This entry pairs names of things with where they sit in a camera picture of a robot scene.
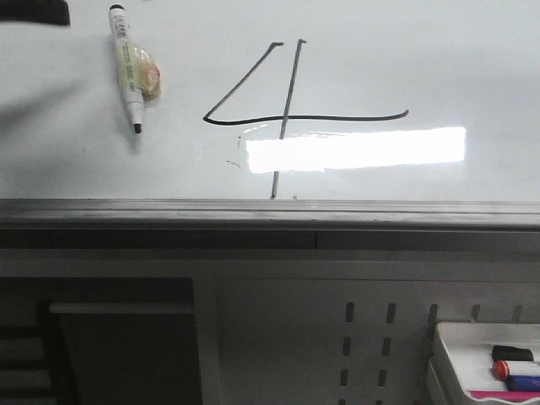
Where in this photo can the whiteboard with aluminium frame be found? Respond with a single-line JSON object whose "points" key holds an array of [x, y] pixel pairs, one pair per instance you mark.
{"points": [[373, 112]]}

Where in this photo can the dark grey chair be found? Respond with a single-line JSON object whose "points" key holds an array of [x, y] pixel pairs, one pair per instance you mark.
{"points": [[99, 341]]}

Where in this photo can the red capped whiteboard marker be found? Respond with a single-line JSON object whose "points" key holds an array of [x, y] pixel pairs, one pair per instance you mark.
{"points": [[504, 369]]}

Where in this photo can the grey perforated metal panel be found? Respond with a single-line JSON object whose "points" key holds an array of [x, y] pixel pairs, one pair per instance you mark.
{"points": [[315, 327]]}

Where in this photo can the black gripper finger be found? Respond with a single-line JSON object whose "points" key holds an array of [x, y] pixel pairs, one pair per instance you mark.
{"points": [[51, 12]]}

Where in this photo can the pink capped marker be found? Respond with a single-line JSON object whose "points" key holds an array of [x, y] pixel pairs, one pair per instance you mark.
{"points": [[509, 396]]}

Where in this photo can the black marker in tray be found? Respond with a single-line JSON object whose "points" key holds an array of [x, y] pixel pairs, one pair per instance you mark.
{"points": [[511, 353]]}

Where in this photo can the blue capped whiteboard marker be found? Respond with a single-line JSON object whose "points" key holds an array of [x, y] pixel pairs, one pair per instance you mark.
{"points": [[523, 383]]}

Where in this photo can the white black-tip whiteboard marker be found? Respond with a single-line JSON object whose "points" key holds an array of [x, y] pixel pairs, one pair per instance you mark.
{"points": [[138, 74]]}

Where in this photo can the white plastic marker tray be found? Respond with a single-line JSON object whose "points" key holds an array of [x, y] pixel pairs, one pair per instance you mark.
{"points": [[461, 359]]}

